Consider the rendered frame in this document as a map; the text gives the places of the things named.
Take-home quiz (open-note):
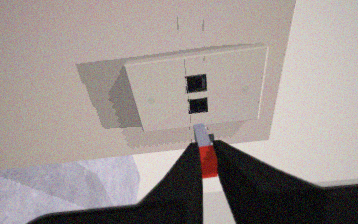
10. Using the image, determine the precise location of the beige panel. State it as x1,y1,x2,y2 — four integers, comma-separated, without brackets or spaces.
0,0,297,170

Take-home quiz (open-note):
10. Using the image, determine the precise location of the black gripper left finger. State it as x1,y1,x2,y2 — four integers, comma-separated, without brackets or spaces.
27,142,203,224

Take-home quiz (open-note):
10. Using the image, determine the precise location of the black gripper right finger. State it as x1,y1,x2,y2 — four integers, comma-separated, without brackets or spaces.
213,140,358,224

